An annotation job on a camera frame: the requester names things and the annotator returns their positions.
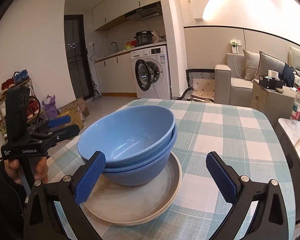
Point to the yellow cardboard box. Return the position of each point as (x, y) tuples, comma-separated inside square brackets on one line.
[(75, 118)]

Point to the black tissue box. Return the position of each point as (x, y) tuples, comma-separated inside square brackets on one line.
[(271, 81)]

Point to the brown woven box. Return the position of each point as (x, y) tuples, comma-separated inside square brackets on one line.
[(80, 102)]

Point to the shoe rack with shoes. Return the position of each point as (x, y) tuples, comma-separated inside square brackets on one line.
[(18, 92)]

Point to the grey cushion front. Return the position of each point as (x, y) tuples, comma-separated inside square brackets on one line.
[(268, 62)]

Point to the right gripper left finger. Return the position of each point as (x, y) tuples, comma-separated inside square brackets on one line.
[(41, 217)]

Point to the range hood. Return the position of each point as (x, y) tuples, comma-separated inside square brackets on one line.
[(145, 12)]

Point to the plastic water bottle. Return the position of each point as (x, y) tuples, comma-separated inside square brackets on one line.
[(295, 114)]

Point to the patterned folded playpen mat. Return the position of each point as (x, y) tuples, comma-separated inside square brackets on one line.
[(201, 86)]

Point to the white marble side table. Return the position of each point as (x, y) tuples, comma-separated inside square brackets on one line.
[(288, 133)]

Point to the lower kitchen cabinets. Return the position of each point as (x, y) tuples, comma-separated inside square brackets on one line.
[(115, 76)]

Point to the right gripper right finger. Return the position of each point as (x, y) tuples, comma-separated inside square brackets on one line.
[(270, 217)]

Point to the large cream plate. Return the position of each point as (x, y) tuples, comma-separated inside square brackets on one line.
[(135, 205)]

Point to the beige side cabinet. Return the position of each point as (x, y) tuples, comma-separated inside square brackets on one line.
[(272, 104)]

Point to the upper kitchen cabinets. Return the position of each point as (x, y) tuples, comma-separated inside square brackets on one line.
[(111, 13)]

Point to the person's left hand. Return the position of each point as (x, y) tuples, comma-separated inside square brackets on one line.
[(11, 167)]

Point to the yellow oil bottle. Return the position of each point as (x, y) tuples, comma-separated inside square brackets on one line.
[(128, 44)]

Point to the blue bowl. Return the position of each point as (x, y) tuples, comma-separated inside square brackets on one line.
[(128, 136), (145, 173)]

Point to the black pressure cooker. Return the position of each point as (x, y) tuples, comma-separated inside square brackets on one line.
[(143, 38)]

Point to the grey sofa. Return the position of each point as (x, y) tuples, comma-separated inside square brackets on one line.
[(231, 87)]

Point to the white washing machine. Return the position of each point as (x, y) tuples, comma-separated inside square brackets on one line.
[(151, 72)]

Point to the beige cushion back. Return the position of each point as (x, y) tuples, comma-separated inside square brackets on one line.
[(251, 64)]

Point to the teal checkered tablecloth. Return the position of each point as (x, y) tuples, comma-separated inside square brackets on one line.
[(243, 137)]

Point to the purple bag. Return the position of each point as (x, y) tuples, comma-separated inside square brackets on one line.
[(49, 103)]

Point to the kitchen cabinets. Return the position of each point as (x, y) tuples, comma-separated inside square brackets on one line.
[(111, 13), (115, 76)]

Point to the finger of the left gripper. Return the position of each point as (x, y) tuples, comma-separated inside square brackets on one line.
[(53, 136), (49, 124)]

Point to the dark glass door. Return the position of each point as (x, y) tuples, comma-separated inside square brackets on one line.
[(77, 56)]

